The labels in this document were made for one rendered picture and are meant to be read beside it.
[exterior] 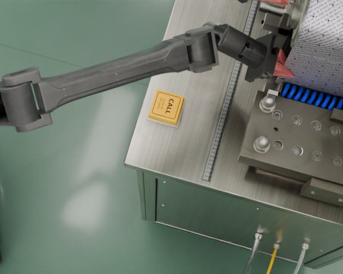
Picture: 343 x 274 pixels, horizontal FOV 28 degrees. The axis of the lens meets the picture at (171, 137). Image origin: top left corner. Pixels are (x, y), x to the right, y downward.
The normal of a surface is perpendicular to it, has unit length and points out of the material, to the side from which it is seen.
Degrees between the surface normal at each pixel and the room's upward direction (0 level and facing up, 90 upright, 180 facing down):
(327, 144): 0
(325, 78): 90
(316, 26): 51
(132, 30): 0
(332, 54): 90
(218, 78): 0
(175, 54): 39
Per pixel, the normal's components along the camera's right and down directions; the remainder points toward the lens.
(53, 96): 0.43, 0.25
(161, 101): 0.03, -0.27
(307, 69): -0.28, 0.92
